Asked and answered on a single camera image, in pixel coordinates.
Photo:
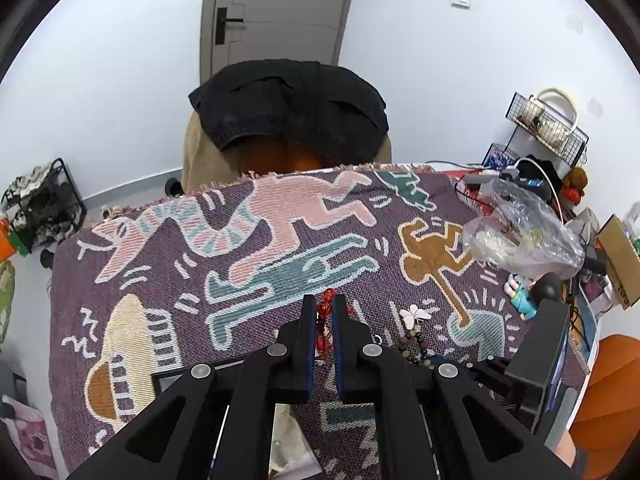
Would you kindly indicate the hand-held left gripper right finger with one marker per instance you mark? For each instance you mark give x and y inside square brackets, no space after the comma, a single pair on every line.
[339,345]

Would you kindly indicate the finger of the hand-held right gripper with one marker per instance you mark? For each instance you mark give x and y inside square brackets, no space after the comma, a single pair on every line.
[495,380]

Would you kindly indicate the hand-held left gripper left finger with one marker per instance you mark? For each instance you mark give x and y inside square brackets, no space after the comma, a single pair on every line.
[311,340]

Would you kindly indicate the person's right forearm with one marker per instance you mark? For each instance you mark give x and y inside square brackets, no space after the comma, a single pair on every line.
[565,452]

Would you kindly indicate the black-haired doll figurine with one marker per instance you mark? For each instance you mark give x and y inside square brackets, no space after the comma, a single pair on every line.
[525,301]

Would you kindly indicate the orange chair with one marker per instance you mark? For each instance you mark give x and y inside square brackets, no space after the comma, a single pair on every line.
[610,390]

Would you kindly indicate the white flower hair clip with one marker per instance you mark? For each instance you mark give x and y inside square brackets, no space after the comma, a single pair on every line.
[415,314]

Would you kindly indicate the brown cardboard box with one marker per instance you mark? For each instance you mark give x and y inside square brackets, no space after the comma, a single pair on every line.
[617,255]

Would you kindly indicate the clear plastic bag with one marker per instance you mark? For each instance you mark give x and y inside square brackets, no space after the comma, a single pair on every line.
[525,230]

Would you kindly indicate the printed purple blanket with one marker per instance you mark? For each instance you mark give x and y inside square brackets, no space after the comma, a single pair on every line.
[200,270]

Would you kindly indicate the brown plush toy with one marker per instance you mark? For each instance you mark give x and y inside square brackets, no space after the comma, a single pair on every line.
[575,182]

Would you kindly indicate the black bag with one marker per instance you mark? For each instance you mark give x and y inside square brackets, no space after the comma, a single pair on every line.
[537,175]

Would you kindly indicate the blue box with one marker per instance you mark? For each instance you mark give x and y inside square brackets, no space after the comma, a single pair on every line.
[496,155]

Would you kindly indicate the white handbag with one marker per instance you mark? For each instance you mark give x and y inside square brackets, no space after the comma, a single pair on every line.
[552,130]

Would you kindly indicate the tan chair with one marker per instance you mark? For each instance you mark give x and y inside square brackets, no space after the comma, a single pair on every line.
[200,160]

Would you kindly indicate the black jacket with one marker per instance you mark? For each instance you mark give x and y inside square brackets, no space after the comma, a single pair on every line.
[290,105]

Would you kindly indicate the pink printed bag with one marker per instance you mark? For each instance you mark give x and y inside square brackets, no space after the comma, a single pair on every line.
[30,432]

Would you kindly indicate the black shoe rack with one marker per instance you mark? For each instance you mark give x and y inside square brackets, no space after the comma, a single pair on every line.
[45,205]

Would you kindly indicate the orange bag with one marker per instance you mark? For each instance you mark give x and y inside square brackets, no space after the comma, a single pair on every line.
[7,241]

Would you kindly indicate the grey door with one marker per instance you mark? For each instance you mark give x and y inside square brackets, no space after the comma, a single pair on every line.
[285,10]

